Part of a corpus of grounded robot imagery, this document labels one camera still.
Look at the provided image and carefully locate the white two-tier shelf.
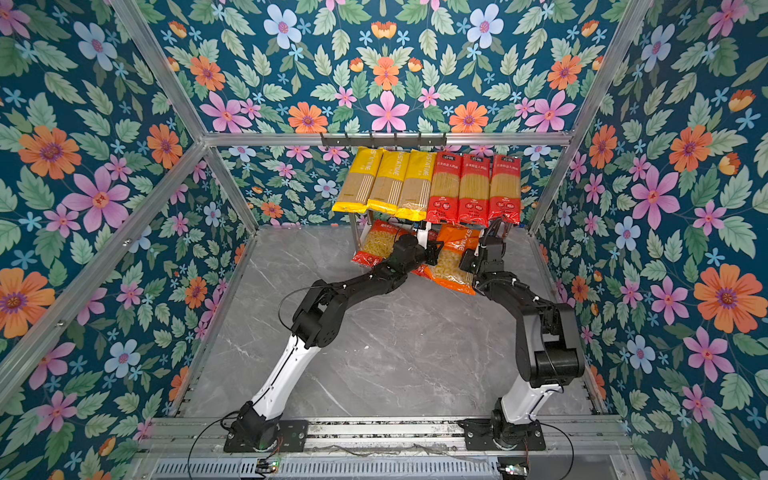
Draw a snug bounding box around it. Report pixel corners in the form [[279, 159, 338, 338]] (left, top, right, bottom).
[[347, 212, 511, 284]]

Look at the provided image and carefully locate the orange macaroni bag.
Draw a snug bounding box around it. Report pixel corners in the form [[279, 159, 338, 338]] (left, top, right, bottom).
[[427, 225, 481, 296]]

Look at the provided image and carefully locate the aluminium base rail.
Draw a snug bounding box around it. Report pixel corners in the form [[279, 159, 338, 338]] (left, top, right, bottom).
[[126, 415, 646, 479]]

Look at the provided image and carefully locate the red macaroni bag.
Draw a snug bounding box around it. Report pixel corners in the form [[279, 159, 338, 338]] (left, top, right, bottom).
[[352, 220, 407, 267], [414, 229, 441, 278]]

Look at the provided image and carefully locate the yellow spaghetti package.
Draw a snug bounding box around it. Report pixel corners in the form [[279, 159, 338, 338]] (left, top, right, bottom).
[[366, 151, 410, 215], [332, 147, 385, 214], [394, 150, 437, 222]]

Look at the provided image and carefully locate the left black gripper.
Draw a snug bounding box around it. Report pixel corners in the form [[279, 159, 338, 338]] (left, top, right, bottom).
[[399, 239, 443, 276]]

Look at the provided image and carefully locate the black wall hook rack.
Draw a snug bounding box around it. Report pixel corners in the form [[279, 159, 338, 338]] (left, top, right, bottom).
[[320, 133, 448, 149]]

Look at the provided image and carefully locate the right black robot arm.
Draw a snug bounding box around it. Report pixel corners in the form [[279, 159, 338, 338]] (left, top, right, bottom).
[[460, 218, 586, 450]]

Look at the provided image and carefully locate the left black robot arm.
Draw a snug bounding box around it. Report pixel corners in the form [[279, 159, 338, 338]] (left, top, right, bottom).
[[224, 234, 444, 453]]

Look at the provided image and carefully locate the red spaghetti package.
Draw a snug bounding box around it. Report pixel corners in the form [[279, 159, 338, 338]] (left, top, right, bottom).
[[458, 154, 491, 226], [426, 152, 463, 224], [488, 155, 522, 225]]

